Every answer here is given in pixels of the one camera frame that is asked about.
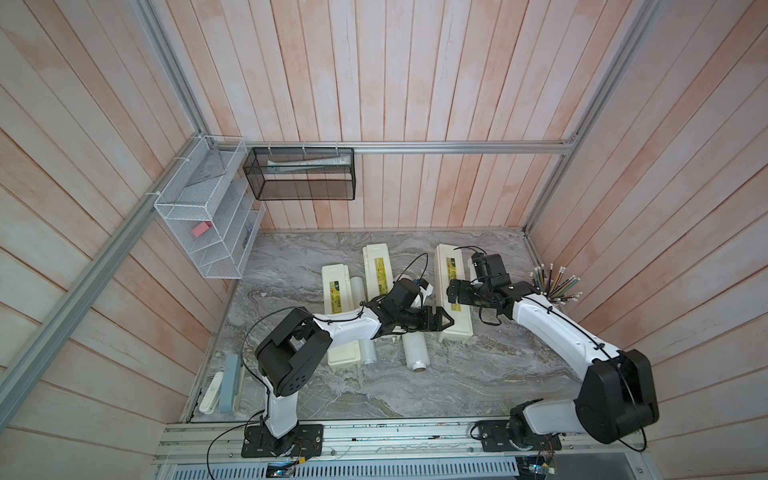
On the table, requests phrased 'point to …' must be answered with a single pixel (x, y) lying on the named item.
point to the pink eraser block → (201, 228)
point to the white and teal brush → (224, 390)
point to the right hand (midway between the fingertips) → (461, 289)
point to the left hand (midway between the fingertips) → (441, 328)
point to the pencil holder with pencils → (552, 286)
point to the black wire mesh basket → (301, 173)
